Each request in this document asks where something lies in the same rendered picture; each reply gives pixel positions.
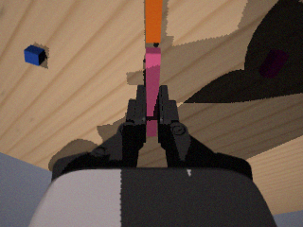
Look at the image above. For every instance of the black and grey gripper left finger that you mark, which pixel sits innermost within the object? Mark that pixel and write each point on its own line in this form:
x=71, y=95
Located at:
x=120, y=150

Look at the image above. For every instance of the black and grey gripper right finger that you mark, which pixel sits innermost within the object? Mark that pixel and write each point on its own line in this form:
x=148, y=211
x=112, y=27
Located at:
x=182, y=149

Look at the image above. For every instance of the pink rod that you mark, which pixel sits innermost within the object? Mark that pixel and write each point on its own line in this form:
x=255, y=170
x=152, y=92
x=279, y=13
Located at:
x=153, y=58

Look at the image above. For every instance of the small blue cube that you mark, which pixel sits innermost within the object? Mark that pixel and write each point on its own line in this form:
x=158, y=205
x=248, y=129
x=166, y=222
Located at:
x=34, y=55

